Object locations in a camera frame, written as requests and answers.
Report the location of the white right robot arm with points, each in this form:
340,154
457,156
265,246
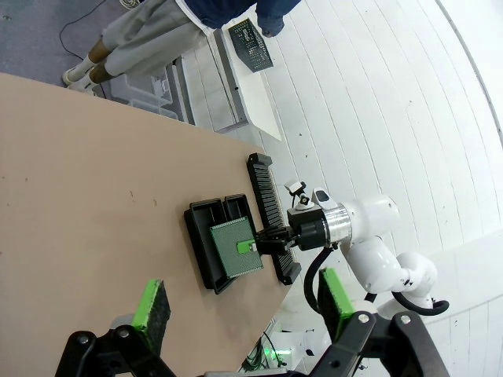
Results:
373,251

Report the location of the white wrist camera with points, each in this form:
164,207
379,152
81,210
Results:
296,187

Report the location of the person in navy jacket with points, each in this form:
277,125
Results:
149,43

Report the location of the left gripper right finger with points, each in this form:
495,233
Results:
334,302

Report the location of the person's right forearm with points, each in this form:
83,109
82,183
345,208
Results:
275,15

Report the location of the black ESD tray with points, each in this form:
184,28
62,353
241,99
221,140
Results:
236,208
198,235

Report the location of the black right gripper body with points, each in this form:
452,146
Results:
308,231

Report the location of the white desk with grey frame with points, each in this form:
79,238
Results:
251,98

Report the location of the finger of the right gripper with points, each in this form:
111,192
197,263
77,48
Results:
245,247
275,231

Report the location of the black slotted board rack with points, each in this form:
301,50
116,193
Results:
263,184

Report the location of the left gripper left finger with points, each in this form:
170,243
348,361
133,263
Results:
151,314

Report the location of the green perforated circuit board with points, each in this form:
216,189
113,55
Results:
232,255

